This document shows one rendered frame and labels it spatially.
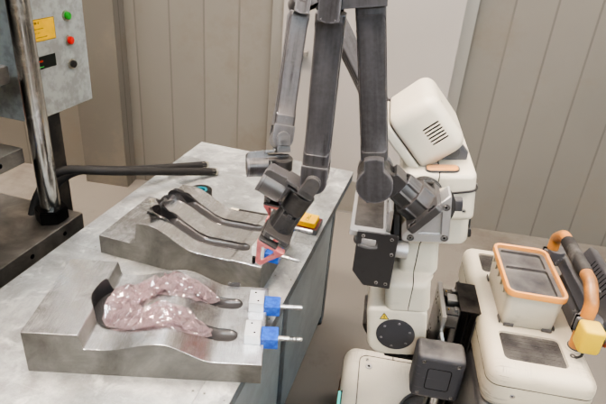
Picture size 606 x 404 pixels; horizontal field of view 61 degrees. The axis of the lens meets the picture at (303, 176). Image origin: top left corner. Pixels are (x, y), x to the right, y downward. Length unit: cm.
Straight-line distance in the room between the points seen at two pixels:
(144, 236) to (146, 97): 214
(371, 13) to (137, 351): 83
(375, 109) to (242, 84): 232
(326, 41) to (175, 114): 258
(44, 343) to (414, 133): 91
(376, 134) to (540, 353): 71
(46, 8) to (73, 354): 109
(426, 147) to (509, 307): 49
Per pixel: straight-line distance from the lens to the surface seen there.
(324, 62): 101
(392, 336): 149
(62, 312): 127
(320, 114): 104
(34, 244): 175
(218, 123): 343
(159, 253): 151
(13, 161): 175
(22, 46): 164
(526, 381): 139
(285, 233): 117
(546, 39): 322
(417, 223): 109
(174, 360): 119
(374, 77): 101
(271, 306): 129
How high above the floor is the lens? 170
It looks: 26 degrees down
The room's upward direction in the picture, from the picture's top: 5 degrees clockwise
